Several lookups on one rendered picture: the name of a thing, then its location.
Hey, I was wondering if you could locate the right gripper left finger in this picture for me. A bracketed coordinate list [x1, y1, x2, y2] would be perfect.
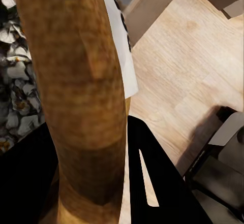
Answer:
[0, 122, 58, 224]

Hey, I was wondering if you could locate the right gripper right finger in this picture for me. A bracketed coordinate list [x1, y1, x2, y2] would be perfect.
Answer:
[127, 116, 213, 224]

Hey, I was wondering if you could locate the popcorn bag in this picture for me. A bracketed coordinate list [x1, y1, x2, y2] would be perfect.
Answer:
[15, 0, 138, 224]

